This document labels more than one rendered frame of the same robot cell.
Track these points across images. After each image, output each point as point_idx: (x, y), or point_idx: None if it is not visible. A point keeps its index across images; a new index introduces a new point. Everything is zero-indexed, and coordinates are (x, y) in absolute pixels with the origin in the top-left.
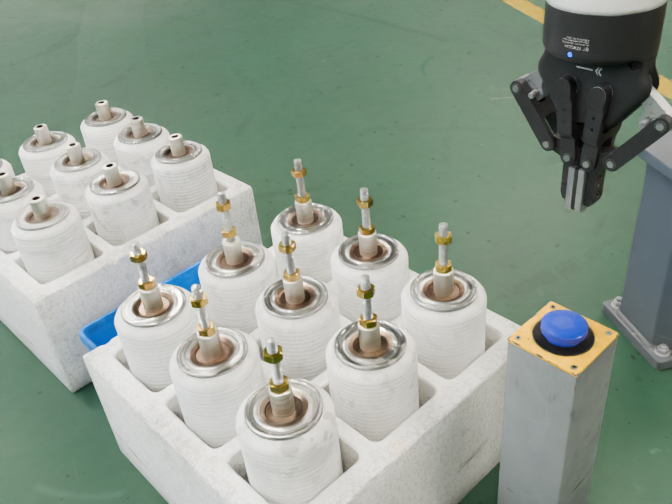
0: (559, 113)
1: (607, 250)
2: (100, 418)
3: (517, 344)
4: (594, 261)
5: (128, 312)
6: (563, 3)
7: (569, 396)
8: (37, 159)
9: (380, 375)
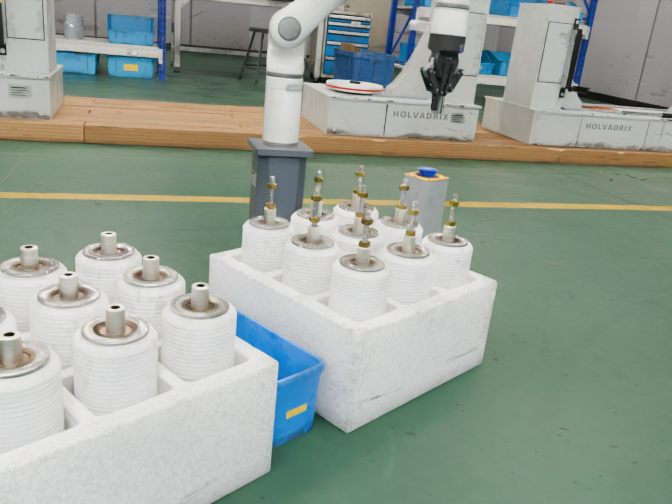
0: (444, 75)
1: (194, 250)
2: (307, 449)
3: (433, 180)
4: (203, 255)
5: (370, 268)
6: (460, 33)
7: (446, 189)
8: (12, 328)
9: (419, 224)
